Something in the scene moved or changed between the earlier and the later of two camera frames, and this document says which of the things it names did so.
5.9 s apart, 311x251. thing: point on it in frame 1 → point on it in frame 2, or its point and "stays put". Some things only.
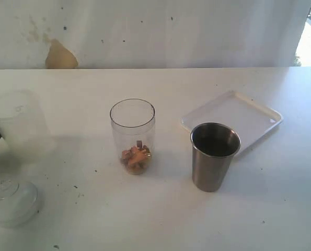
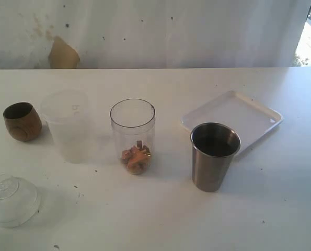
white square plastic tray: x=250 y=119 stays put
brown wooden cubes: x=136 y=159 stays put
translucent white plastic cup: x=20 y=117 → x=70 y=114
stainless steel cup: x=213 y=145 stays put
